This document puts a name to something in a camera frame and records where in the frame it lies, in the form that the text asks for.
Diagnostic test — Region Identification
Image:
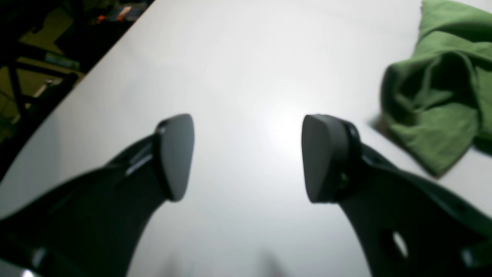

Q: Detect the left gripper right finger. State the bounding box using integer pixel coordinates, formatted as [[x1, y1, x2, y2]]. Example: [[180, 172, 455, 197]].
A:
[[301, 114, 492, 277]]

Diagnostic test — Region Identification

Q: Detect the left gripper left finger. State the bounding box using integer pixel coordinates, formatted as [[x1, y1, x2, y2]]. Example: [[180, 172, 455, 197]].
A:
[[0, 114, 194, 277]]

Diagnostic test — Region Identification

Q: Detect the green t-shirt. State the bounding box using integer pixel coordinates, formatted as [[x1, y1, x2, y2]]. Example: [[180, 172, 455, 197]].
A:
[[381, 0, 492, 176]]

